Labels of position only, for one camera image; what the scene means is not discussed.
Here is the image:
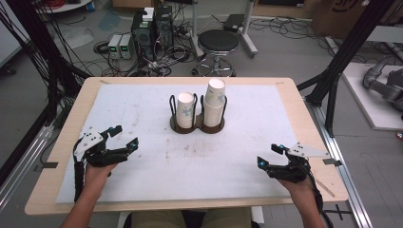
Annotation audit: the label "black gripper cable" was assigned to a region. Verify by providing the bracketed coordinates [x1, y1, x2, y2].
[72, 142, 87, 203]
[302, 162, 336, 228]

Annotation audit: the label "black computer tower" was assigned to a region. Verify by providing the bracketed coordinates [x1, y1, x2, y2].
[154, 5, 175, 60]
[130, 10, 157, 62]

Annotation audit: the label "white platform board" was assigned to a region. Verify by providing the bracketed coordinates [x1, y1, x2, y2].
[341, 62, 403, 132]

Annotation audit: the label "aluminium rail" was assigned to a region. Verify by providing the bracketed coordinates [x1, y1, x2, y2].
[305, 97, 375, 228]
[0, 124, 55, 213]

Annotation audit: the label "person's right hand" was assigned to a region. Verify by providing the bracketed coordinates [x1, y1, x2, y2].
[278, 176, 318, 207]

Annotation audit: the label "white table mat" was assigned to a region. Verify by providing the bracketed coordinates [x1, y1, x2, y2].
[55, 83, 316, 204]

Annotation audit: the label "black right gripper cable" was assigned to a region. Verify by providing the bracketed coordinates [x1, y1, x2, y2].
[302, 162, 336, 228]

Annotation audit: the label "dark wire double cup holder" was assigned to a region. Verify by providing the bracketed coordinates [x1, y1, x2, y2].
[168, 92, 229, 135]

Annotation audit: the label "black metal frame post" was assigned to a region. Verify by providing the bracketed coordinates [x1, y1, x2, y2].
[0, 0, 93, 127]
[297, 0, 397, 138]

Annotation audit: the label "person's left hand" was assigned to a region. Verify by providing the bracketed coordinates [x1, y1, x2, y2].
[83, 161, 120, 198]

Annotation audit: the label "small white box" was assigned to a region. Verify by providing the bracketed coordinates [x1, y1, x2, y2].
[142, 7, 156, 23]

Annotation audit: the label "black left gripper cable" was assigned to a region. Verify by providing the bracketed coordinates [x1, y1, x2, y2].
[72, 142, 87, 203]

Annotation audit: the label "brown cardboard box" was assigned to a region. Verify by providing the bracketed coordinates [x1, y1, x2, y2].
[311, 0, 403, 40]

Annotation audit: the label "black round stool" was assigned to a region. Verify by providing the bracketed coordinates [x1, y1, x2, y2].
[191, 28, 240, 78]

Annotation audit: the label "black tape cross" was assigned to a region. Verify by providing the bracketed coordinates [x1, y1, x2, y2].
[324, 203, 353, 221]

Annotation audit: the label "grey bench power supply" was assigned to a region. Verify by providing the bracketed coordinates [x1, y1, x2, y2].
[106, 33, 124, 61]
[119, 33, 134, 61]

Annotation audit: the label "flat black device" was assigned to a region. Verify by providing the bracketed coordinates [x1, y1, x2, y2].
[222, 13, 246, 33]

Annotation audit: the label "thin wooden stick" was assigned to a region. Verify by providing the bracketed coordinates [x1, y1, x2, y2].
[313, 177, 336, 199]

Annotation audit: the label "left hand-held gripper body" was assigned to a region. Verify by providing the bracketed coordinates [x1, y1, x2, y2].
[72, 125, 129, 168]

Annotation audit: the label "person's khaki trouser legs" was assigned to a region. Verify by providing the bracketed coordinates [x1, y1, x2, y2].
[129, 207, 255, 228]

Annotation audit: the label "black tape piece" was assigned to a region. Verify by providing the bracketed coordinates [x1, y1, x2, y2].
[322, 157, 343, 167]
[33, 161, 59, 173]

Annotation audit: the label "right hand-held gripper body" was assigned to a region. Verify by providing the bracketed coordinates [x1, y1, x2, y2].
[265, 141, 331, 184]

